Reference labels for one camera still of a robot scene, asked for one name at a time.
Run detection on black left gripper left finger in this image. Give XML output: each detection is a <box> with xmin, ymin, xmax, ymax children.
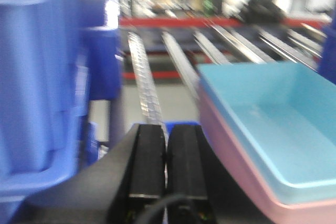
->
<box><xmin>23</xmin><ymin>124</ymin><xmax>165</xmax><ymax>223</ymax></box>

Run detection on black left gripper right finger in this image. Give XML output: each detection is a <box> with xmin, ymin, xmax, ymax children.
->
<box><xmin>167</xmin><ymin>124</ymin><xmax>270</xmax><ymax>223</ymax></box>

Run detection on light blue plastic box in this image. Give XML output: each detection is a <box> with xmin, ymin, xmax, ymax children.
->
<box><xmin>198</xmin><ymin>61</ymin><xmax>335</xmax><ymax>204</ymax></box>

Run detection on pink plastic box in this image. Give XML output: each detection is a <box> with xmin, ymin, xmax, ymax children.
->
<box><xmin>198</xmin><ymin>88</ymin><xmax>335</xmax><ymax>223</ymax></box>

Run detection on blue bins lower shelf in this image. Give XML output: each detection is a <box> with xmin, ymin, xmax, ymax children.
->
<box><xmin>128</xmin><ymin>120</ymin><xmax>200</xmax><ymax>133</ymax></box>

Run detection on blue bin upper left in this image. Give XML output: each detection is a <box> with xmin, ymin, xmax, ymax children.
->
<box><xmin>1</xmin><ymin>0</ymin><xmax>121</xmax><ymax>223</ymax></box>

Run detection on roller conveyor rails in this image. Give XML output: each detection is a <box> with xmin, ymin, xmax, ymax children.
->
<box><xmin>125</xmin><ymin>22</ymin><xmax>329</xmax><ymax>133</ymax></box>

